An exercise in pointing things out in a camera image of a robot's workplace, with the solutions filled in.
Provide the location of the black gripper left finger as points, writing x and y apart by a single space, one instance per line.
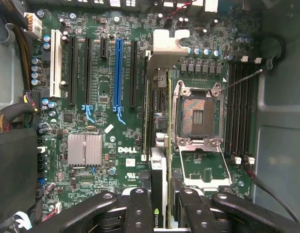
140 213

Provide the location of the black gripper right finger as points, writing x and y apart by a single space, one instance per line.
198 213

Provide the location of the silver chipset heatsink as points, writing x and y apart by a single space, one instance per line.
84 150

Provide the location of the CPU socket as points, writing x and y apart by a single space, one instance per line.
199 116

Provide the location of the black plastic fan shroud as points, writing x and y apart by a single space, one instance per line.
14 170

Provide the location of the green Dell motherboard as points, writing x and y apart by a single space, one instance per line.
106 80

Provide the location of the thin metal locking lever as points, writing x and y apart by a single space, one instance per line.
241 80

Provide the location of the black long expansion slot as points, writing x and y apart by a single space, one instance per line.
88 70
133 72
72 70

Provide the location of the blue expansion slot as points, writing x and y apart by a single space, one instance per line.
118 72

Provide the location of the open black PC case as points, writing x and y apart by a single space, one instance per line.
281 97

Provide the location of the black short expansion slot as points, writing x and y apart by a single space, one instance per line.
104 48

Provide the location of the white PCI expansion slot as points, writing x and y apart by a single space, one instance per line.
55 63

